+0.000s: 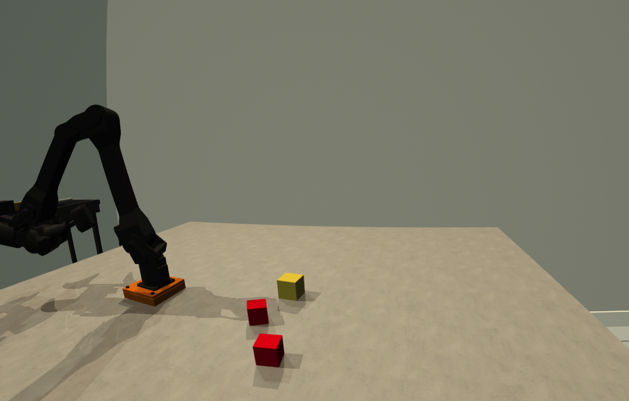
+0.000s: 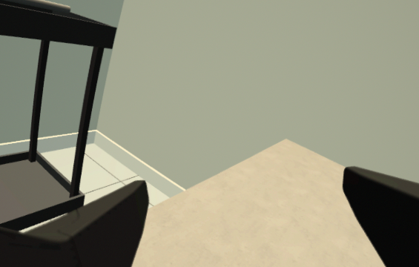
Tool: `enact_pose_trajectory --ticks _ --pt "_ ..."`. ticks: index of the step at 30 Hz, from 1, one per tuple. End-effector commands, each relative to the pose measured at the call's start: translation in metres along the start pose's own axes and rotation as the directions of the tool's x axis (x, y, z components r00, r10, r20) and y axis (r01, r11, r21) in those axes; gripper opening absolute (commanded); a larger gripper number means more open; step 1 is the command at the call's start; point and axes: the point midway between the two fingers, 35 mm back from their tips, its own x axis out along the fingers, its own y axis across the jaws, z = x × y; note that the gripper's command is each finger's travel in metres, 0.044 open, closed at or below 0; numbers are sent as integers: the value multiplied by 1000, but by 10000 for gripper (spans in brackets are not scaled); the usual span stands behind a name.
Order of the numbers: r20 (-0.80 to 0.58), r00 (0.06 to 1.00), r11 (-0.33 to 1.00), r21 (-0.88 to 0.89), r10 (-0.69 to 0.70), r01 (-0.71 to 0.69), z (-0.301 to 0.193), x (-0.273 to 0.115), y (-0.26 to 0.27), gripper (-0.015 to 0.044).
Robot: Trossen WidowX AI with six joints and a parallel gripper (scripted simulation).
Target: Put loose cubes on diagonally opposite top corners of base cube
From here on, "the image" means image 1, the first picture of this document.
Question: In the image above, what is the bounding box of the red cube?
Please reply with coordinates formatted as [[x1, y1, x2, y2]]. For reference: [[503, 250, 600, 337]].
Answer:
[[253, 334, 284, 368], [247, 299, 269, 326]]

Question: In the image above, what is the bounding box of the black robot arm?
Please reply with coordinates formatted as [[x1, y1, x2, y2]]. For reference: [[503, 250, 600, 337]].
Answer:
[[0, 105, 175, 291]]

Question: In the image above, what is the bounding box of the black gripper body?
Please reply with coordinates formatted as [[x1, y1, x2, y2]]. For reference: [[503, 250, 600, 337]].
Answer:
[[43, 204, 95, 252]]

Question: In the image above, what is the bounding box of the yellow cube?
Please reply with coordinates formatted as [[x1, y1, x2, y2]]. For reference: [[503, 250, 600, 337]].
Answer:
[[277, 273, 305, 301]]

